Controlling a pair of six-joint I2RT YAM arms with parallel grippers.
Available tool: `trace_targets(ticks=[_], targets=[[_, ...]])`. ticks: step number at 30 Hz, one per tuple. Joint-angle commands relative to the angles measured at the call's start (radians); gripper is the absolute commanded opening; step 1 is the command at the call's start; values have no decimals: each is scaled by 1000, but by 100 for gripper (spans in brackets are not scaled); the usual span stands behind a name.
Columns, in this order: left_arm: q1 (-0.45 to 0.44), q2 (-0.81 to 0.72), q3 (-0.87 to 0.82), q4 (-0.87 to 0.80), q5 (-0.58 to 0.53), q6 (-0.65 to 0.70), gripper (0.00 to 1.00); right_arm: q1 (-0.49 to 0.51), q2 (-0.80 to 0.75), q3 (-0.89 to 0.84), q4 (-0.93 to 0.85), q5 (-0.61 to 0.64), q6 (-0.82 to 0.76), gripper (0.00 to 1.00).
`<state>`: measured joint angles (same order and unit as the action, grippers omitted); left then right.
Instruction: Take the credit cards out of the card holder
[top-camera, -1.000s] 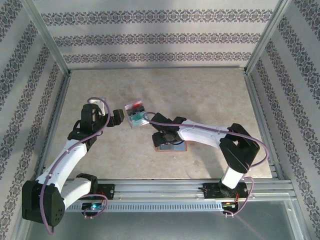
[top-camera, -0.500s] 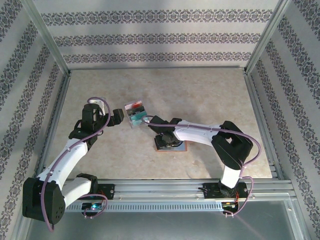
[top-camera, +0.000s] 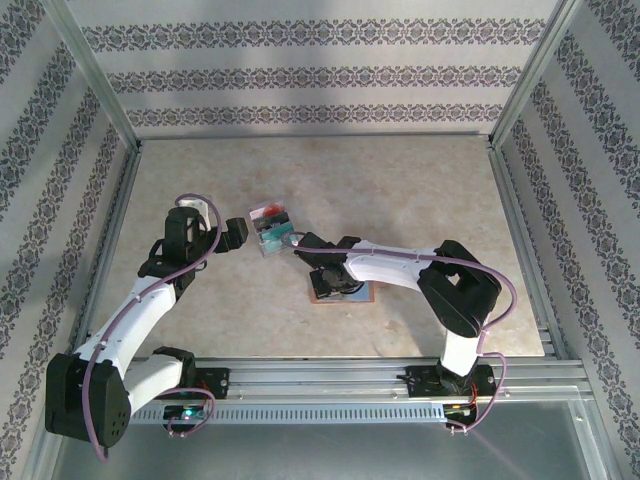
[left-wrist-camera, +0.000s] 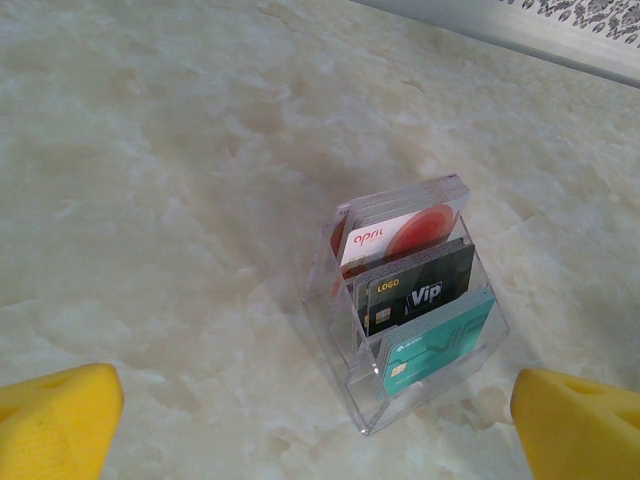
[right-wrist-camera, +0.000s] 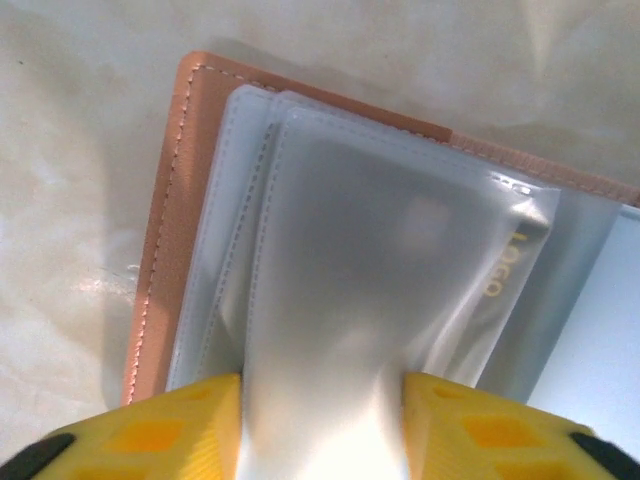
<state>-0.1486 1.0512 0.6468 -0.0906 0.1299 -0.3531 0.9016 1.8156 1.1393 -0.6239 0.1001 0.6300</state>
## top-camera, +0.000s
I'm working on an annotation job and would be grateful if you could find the aluminium back rail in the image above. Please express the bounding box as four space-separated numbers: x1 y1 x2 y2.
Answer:
135 130 496 144

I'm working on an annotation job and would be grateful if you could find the clear acrylic card box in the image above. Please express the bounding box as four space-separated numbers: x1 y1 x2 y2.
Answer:
248 198 301 259

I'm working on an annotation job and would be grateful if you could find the brown leather wallet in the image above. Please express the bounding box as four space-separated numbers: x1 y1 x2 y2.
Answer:
308 279 376 305

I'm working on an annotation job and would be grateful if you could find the perforated metal cable tray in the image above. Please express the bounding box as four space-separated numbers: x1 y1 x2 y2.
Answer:
67 402 447 426

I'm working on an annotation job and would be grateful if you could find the purple cable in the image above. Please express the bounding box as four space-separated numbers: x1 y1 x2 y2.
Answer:
282 230 519 436
83 192 222 461

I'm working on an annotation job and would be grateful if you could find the aluminium side rail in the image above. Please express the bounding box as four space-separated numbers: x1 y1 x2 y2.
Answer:
485 139 574 362
67 142 146 365

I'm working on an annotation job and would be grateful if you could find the grey sheet metal shelf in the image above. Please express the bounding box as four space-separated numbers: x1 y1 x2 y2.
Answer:
22 397 616 480

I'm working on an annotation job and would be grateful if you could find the small controller board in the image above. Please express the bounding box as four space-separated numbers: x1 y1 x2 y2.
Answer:
443 402 479 421
163 405 207 424

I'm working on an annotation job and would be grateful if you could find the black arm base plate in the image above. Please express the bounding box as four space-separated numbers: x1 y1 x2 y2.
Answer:
139 367 231 400
407 364 497 400

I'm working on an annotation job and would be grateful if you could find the aluminium frame post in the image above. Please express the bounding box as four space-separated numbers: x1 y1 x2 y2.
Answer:
42 0 144 151
491 0 586 149

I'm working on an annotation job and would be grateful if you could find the aluminium mounting rail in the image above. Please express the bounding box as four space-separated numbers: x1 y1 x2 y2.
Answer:
47 355 594 402

